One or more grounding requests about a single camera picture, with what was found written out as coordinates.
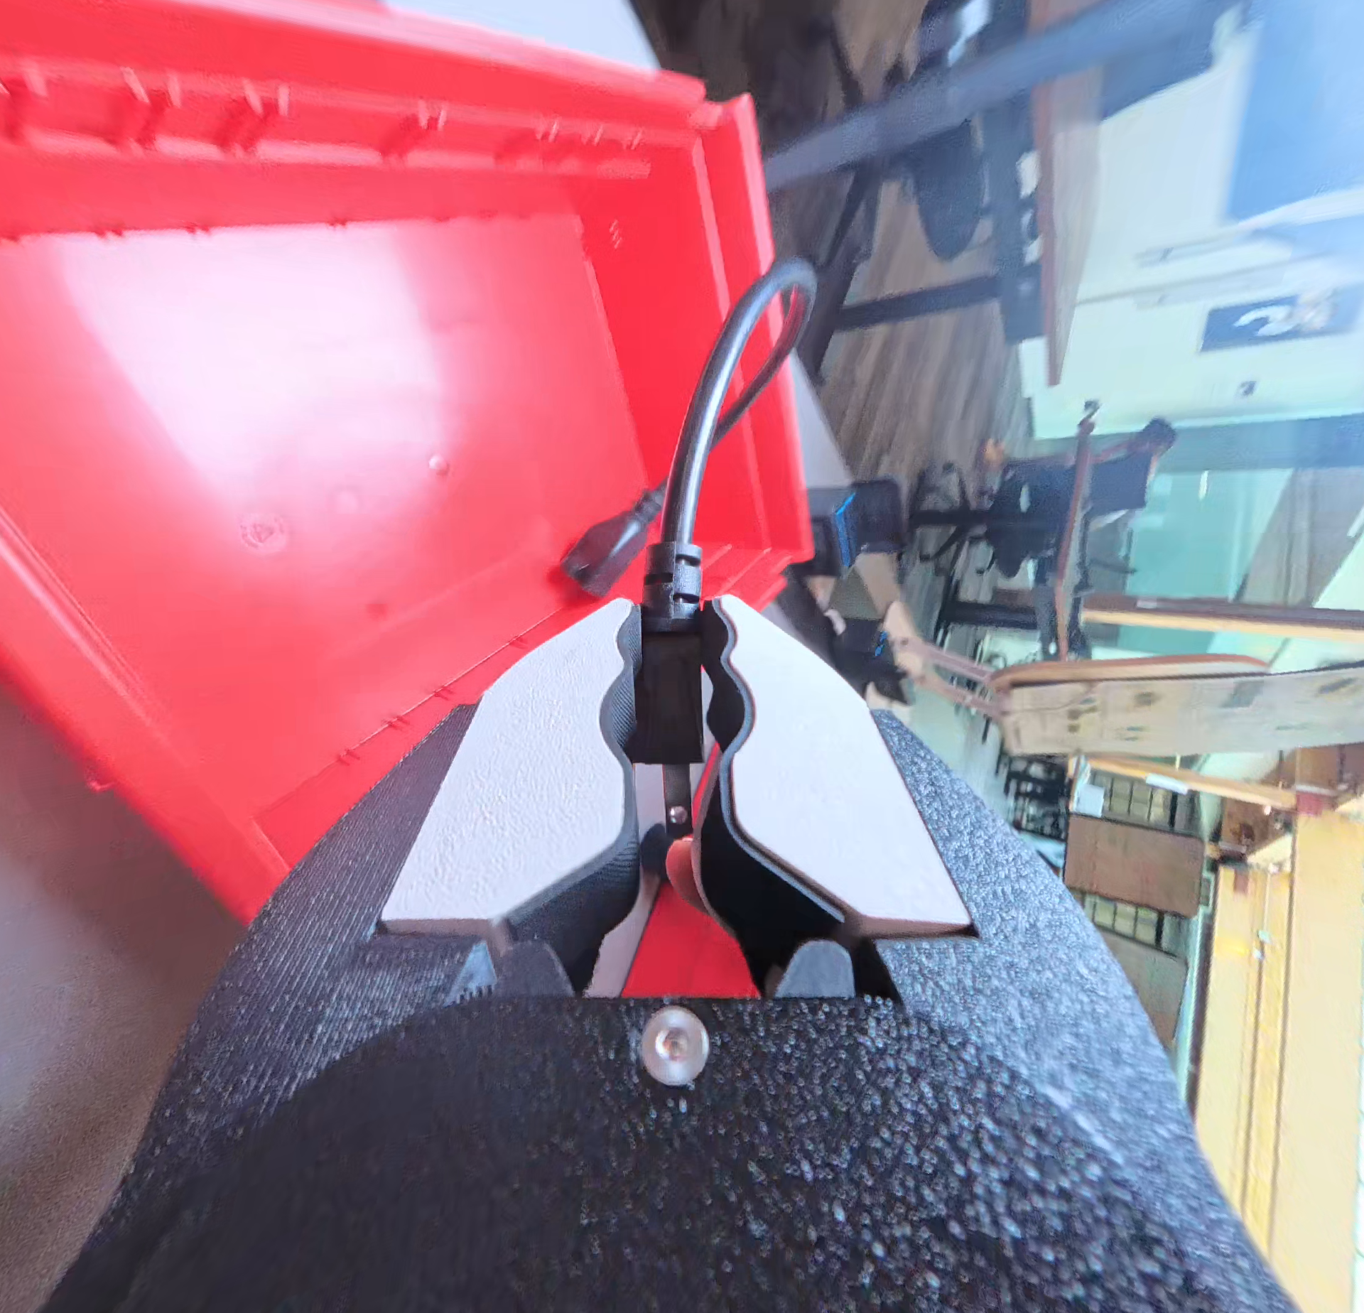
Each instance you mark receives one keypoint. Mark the blue metal pole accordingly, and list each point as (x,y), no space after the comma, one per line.
(959,86)

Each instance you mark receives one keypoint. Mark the person's right hand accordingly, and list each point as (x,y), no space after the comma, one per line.
(685,871)

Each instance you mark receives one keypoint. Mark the red plastic bin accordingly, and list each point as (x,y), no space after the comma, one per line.
(319,428)

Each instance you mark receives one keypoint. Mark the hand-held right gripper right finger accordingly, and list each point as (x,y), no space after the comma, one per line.
(841,801)

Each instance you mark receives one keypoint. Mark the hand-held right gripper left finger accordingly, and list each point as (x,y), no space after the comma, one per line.
(511,801)

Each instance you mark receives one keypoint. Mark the black office chair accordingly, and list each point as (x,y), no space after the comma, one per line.
(948,193)

